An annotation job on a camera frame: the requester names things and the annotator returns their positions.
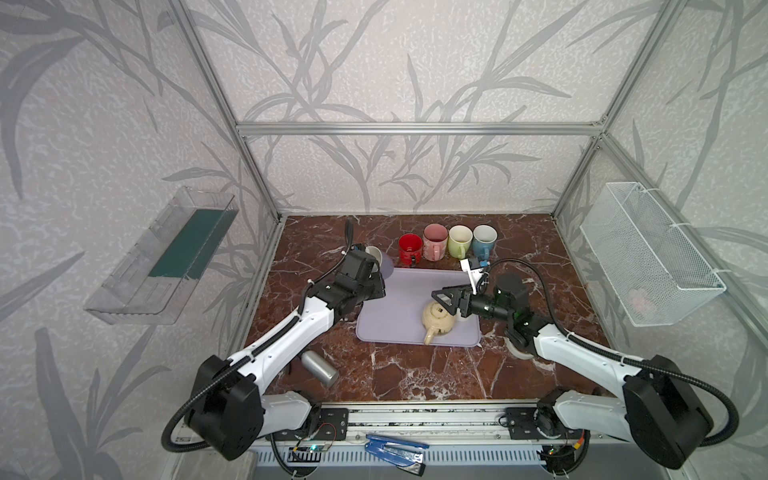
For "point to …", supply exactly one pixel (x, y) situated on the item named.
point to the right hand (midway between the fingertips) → (439, 285)
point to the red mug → (410, 245)
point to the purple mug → (384, 263)
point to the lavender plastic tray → (398, 315)
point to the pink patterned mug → (434, 241)
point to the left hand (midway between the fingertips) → (385, 273)
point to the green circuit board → (312, 448)
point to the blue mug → (483, 242)
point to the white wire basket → (653, 272)
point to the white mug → (472, 319)
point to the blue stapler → (403, 455)
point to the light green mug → (459, 241)
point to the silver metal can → (319, 367)
